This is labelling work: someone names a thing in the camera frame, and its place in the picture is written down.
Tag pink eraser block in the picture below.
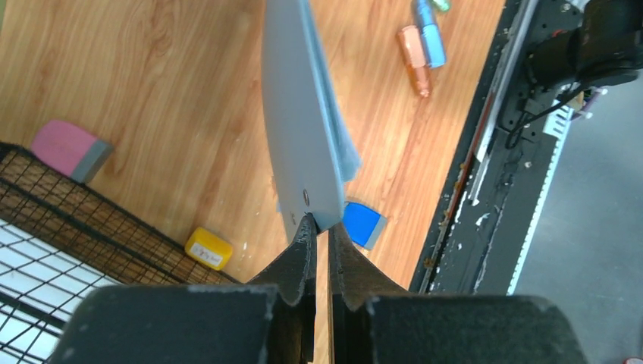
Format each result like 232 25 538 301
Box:
30 119 114 184

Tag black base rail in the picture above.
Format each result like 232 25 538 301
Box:
409 1 585 294

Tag black wire basket organizer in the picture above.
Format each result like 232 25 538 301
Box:
1 143 233 284

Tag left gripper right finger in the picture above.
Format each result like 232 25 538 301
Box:
328 224 587 363

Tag blue stamp block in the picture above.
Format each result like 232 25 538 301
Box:
343 202 387 250

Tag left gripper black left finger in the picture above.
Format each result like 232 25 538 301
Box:
49 214 318 363

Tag blue clipboard with papers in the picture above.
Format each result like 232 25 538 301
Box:
261 1 361 239

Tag orange highlighter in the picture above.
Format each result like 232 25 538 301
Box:
397 25 431 98

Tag green highlighter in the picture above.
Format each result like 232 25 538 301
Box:
433 0 451 12

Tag blue highlighter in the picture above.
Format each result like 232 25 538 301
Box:
412 0 447 68

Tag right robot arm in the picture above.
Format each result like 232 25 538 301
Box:
526 0 642 88

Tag yellow eraser block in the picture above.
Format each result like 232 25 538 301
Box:
184 227 234 271

